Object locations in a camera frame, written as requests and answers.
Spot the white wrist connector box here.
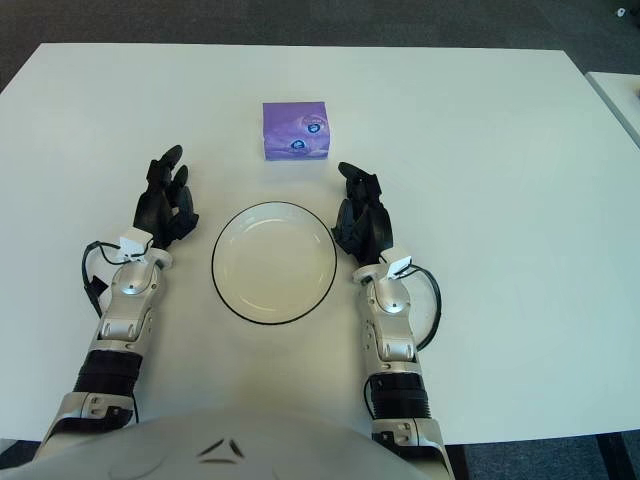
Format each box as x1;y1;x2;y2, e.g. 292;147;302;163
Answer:
118;227;154;264
382;254;415;281

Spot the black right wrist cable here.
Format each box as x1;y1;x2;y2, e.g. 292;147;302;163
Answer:
409;262;443;351

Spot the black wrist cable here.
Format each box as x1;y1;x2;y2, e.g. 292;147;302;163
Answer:
81;240;126;319
409;262;443;351

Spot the grey robot torso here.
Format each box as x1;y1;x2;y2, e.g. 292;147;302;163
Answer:
0;405;426;480

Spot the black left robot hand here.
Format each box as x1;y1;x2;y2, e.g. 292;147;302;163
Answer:
133;144;200;250

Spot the purple tissue paper pack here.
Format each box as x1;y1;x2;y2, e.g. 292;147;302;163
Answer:
261;99;332;162

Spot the white plate with black rim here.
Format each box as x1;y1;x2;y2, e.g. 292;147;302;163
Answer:
210;200;340;325

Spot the dark table leg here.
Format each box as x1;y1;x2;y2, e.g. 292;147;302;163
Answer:
594;432;626;480

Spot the white right wrist connector box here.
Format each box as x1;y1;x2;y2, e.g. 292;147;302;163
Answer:
382;254;415;281

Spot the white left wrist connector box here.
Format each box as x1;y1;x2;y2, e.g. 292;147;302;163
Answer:
118;227;154;264

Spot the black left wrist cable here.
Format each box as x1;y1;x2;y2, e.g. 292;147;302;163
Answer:
81;240;126;319

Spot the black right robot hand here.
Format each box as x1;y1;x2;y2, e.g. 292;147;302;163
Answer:
331;161;394;266

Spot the white side table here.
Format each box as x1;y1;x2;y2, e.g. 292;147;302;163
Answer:
584;70;640;156

